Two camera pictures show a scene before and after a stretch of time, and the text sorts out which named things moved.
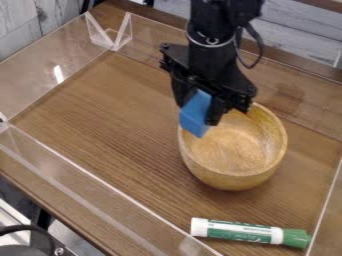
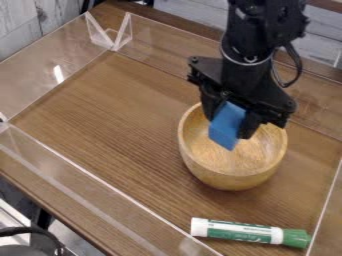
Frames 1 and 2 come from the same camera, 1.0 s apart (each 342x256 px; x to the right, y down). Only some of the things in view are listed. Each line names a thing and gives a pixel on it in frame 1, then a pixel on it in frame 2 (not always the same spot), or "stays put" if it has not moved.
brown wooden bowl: x=241 y=150 stays put
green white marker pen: x=239 y=231 stays put
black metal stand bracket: x=43 y=243 stays put
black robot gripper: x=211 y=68 → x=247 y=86
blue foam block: x=194 y=113 → x=226 y=125
